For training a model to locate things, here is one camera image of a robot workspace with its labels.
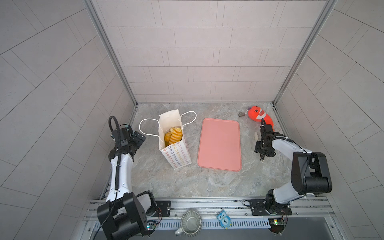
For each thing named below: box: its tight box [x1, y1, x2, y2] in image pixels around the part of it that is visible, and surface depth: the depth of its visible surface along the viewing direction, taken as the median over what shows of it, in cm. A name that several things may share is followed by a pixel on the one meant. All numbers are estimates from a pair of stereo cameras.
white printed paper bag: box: [158, 109, 192, 170], surface depth 75 cm
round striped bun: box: [165, 131, 172, 142], surface depth 82 cm
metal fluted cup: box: [180, 209, 203, 238], surface depth 68 cm
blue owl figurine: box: [216, 210, 232, 230], surface depth 69 cm
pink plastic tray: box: [197, 118, 242, 172], surface depth 93 cm
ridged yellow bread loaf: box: [168, 127, 183, 144], surface depth 80 cm
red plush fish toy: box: [248, 106, 275, 132], surface depth 104 cm
